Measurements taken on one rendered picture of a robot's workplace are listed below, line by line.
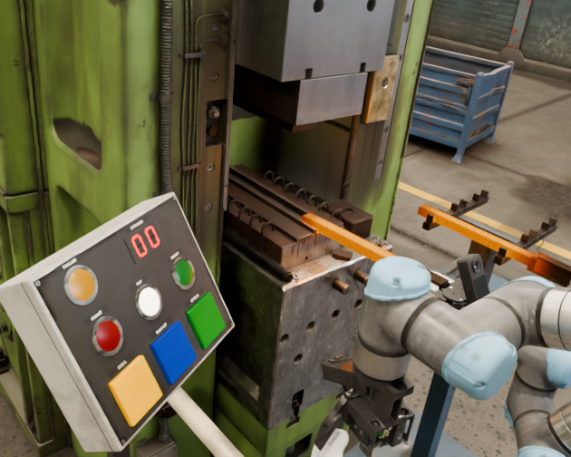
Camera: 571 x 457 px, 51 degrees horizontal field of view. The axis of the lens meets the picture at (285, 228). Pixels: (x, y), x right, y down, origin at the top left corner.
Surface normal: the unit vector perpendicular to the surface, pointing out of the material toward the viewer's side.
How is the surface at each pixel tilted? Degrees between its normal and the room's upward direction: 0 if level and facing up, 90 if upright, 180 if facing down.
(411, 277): 1
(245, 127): 90
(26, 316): 90
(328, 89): 90
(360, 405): 0
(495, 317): 22
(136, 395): 60
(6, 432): 0
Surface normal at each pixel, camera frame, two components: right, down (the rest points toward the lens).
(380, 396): -0.84, 0.18
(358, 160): 0.65, 0.41
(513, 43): -0.68, 0.29
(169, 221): 0.83, -0.20
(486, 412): 0.10, -0.87
